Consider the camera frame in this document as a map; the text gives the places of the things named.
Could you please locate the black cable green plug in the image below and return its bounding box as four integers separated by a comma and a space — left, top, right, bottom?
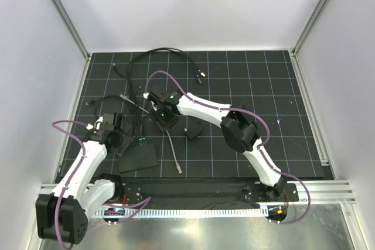
127, 46, 206, 147
131, 47, 206, 133

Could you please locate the grey ethernet cable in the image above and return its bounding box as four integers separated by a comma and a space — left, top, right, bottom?
119, 94, 183, 174

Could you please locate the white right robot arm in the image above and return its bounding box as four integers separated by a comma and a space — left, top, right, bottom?
143, 91, 287, 201

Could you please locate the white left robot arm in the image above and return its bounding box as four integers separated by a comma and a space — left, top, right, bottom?
35, 113, 131, 249

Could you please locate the black power adapter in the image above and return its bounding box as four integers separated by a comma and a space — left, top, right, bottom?
183, 124, 203, 140

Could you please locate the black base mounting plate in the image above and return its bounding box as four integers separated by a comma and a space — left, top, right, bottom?
123, 177, 300, 208

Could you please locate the black grid mat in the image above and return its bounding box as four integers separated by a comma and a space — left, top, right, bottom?
72, 50, 333, 180

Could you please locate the black network switch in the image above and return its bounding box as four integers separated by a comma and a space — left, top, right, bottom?
118, 143, 158, 173

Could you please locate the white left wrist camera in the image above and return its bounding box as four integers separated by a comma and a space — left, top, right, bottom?
86, 117, 104, 130

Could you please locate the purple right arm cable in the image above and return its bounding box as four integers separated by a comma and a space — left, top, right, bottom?
145, 70, 312, 225

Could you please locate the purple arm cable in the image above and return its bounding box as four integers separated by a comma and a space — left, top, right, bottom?
52, 119, 94, 248
145, 70, 312, 225

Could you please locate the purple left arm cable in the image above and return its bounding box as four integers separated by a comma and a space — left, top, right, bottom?
52, 119, 94, 248

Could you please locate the white slotted cable duct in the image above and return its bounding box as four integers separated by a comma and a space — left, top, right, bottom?
93, 207, 268, 220

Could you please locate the aluminium frame rail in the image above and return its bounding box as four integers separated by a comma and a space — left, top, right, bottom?
38, 180, 356, 204

